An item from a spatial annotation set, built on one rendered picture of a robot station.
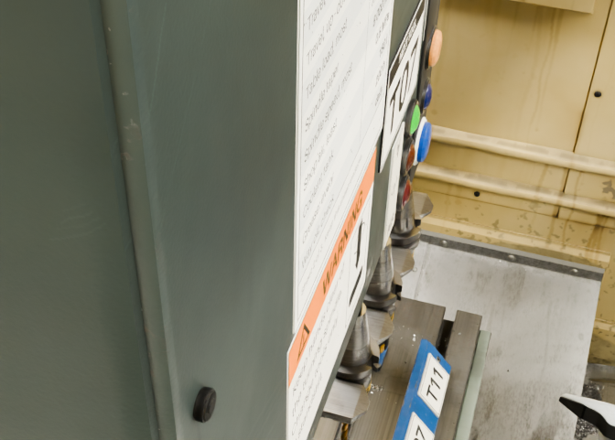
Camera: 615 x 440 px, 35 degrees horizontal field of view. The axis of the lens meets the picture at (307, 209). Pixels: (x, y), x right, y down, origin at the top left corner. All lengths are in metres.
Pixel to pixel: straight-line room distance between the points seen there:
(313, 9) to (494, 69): 1.18
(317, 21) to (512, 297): 1.39
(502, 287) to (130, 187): 1.50
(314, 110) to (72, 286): 0.15
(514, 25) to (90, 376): 1.24
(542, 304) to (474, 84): 0.41
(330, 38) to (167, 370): 0.15
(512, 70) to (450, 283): 0.41
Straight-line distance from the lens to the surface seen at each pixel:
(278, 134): 0.33
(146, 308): 0.26
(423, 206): 1.25
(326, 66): 0.37
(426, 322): 1.54
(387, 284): 1.11
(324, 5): 0.35
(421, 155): 0.70
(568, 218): 1.66
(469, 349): 1.51
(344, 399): 1.03
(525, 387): 1.66
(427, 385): 1.40
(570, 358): 1.69
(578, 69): 1.50
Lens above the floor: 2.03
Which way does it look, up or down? 41 degrees down
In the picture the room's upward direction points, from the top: 2 degrees clockwise
